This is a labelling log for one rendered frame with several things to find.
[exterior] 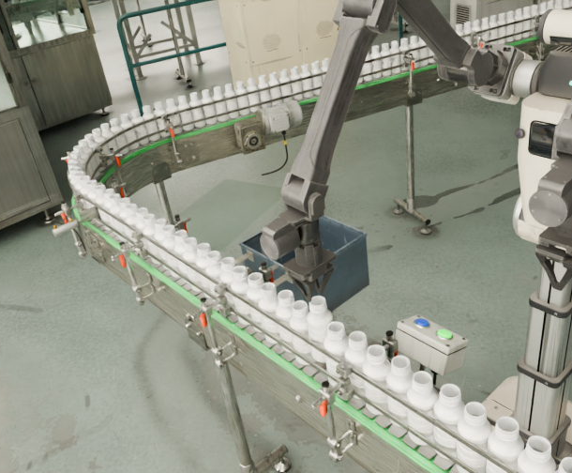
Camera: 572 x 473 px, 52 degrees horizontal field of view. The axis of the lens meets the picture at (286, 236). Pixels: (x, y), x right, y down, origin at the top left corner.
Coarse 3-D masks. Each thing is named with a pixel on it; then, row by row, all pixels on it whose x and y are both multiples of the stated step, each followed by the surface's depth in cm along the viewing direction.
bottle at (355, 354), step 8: (352, 336) 128; (360, 336) 128; (352, 344) 125; (360, 344) 125; (352, 352) 127; (360, 352) 126; (352, 360) 127; (360, 360) 126; (360, 368) 127; (352, 376) 129; (352, 384) 131; (360, 384) 129; (360, 392) 131
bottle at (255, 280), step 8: (256, 272) 151; (248, 280) 149; (256, 280) 152; (248, 288) 152; (256, 288) 149; (248, 296) 151; (256, 296) 150; (256, 304) 151; (256, 312) 152; (256, 320) 154; (256, 328) 156
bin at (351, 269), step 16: (320, 224) 218; (336, 224) 211; (256, 240) 210; (336, 240) 215; (352, 240) 208; (240, 256) 202; (256, 256) 201; (288, 256) 224; (352, 256) 200; (336, 272) 197; (352, 272) 203; (368, 272) 209; (288, 288) 194; (336, 288) 200; (352, 288) 206; (336, 304) 202
